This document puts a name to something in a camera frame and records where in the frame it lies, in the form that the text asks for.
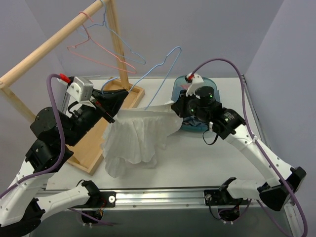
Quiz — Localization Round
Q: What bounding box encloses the blue wire hanger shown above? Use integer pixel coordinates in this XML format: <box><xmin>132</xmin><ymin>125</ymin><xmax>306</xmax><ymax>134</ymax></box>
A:
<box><xmin>101</xmin><ymin>46</ymin><xmax>182</xmax><ymax>111</ymax></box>
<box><xmin>86</xmin><ymin>0</ymin><xmax>146</xmax><ymax>65</ymax></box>

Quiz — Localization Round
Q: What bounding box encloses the blue denim skirt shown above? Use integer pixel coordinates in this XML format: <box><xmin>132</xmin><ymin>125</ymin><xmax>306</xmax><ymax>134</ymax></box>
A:
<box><xmin>183</xmin><ymin>117</ymin><xmax>205</xmax><ymax>127</ymax></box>

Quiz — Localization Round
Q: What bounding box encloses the pink ruffled skirt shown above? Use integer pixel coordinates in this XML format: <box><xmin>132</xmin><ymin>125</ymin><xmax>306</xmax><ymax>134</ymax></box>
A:
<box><xmin>181</xmin><ymin>84</ymin><xmax>190</xmax><ymax>90</ymax></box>

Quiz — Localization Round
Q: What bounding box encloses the white ruffled skirt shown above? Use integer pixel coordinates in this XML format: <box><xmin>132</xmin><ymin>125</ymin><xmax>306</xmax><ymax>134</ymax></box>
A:
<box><xmin>101</xmin><ymin>100</ymin><xmax>183</xmax><ymax>178</ymax></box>

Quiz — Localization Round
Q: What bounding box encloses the blue wire hanger front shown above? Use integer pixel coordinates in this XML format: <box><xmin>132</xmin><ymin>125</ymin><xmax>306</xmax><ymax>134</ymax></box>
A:
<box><xmin>86</xmin><ymin>0</ymin><xmax>146</xmax><ymax>65</ymax></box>

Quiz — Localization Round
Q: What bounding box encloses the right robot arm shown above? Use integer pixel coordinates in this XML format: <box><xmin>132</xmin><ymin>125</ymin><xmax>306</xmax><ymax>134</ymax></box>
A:
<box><xmin>171</xmin><ymin>86</ymin><xmax>306</xmax><ymax>211</ymax></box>

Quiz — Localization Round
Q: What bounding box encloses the teal plastic tray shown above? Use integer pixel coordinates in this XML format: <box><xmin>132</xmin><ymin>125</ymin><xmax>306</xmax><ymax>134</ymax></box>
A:
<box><xmin>171</xmin><ymin>76</ymin><xmax>220</xmax><ymax>133</ymax></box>

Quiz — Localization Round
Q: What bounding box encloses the wooden clothes rack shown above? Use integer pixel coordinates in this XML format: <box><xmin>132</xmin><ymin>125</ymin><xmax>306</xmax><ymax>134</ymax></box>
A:
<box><xmin>0</xmin><ymin>0</ymin><xmax>145</xmax><ymax>175</ymax></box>

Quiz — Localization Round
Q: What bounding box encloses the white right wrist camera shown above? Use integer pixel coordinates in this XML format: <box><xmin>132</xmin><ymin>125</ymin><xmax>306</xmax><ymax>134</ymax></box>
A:
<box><xmin>186</xmin><ymin>73</ymin><xmax>204</xmax><ymax>97</ymax></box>

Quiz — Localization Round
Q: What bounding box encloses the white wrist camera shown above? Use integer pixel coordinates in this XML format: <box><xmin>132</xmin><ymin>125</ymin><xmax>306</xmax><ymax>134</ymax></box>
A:
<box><xmin>66</xmin><ymin>77</ymin><xmax>94</xmax><ymax>107</ymax></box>
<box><xmin>186</xmin><ymin>73</ymin><xmax>204</xmax><ymax>97</ymax></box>

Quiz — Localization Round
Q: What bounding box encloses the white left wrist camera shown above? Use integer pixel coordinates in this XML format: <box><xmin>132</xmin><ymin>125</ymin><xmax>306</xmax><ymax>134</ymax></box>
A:
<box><xmin>66</xmin><ymin>77</ymin><xmax>94</xmax><ymax>107</ymax></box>

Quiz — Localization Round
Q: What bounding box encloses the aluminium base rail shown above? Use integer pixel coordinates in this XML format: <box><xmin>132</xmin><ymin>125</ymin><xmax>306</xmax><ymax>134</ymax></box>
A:
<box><xmin>34</xmin><ymin>189</ymin><xmax>296</xmax><ymax>210</ymax></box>

